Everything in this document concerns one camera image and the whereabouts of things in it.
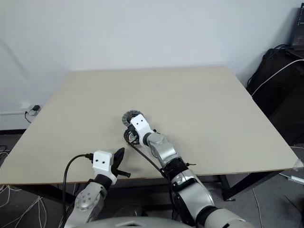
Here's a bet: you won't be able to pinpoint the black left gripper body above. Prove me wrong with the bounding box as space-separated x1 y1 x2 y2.
111 156 120 177

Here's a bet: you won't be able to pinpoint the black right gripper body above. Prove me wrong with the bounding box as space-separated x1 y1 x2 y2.
127 125 140 141

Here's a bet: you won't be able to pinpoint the black motor housing copper coils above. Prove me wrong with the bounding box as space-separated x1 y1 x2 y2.
123 128 142 148

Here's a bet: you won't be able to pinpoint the grey ribbed motor lid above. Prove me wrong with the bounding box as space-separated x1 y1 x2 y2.
121 109 141 127

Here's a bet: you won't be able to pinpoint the grey robot torso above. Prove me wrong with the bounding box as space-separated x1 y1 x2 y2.
86 216 190 228

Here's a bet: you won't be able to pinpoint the large black bag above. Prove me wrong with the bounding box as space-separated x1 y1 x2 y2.
246 47 304 146

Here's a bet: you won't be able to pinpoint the white floor object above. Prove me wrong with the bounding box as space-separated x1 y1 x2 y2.
279 172 304 184

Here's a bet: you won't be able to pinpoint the clear plastic corner piece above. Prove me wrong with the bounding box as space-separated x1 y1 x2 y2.
293 158 304 171

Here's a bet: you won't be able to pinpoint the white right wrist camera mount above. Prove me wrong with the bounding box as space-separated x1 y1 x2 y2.
130 114 155 146

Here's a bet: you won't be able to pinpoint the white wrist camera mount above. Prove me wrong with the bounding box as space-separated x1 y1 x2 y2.
92 150 118 186
130 114 155 146

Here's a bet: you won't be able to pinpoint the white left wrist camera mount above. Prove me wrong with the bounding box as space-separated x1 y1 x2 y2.
92 150 118 186

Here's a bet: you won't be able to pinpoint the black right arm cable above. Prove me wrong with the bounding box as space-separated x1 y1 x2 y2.
128 140 178 214

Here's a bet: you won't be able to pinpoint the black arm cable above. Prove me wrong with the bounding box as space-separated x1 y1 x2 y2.
128 140 178 214
62 153 95 223

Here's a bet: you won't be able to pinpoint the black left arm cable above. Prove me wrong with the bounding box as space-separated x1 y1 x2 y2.
62 153 95 223

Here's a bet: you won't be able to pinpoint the black power plug with cord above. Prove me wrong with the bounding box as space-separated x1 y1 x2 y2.
23 105 41 124

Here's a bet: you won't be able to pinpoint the black table frame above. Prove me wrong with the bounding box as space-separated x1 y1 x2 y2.
16 169 287 205

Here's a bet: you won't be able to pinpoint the white wall power outlet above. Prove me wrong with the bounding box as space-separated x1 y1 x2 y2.
20 102 42 113

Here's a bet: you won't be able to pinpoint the white floor wire tangle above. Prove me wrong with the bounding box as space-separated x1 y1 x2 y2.
0 144 49 228

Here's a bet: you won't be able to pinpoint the white wall cable trunking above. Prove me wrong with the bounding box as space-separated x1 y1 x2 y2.
0 110 32 131

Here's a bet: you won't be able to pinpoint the white cable over bag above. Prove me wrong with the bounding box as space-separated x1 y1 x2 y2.
251 58 304 96

